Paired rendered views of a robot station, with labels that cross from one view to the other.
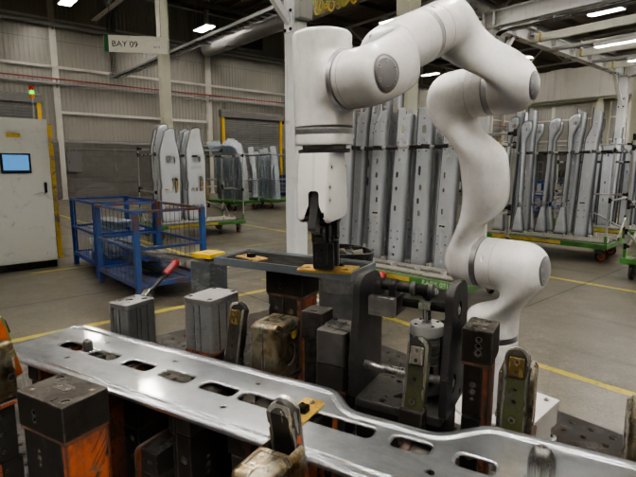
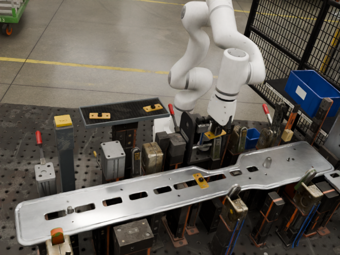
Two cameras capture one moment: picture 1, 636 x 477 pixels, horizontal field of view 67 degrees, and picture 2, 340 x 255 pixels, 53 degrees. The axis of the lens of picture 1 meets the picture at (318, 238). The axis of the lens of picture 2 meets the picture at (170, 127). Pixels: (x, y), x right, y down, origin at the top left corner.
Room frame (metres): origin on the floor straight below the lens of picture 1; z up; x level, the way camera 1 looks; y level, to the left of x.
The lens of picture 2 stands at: (0.29, 0.97, 2.01)
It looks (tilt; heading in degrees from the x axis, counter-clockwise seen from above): 37 degrees down; 302
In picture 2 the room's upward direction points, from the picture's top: 9 degrees clockwise
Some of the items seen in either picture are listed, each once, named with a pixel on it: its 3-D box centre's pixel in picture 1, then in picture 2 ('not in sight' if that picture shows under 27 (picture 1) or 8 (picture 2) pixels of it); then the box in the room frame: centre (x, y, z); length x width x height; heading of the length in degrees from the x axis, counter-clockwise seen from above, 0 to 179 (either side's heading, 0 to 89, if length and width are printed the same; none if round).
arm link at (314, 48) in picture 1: (325, 79); (233, 70); (0.70, -0.01, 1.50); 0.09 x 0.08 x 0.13; 44
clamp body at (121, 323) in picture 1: (135, 368); (48, 202); (1.13, 0.46, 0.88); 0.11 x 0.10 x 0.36; 151
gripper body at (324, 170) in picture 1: (325, 182); (222, 105); (0.70, -0.01, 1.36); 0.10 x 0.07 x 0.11; 160
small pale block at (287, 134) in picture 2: not in sight; (277, 158); (0.54, -0.51, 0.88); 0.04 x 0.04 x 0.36; 61
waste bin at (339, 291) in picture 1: (343, 291); not in sight; (3.82, -0.21, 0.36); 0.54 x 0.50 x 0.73; 131
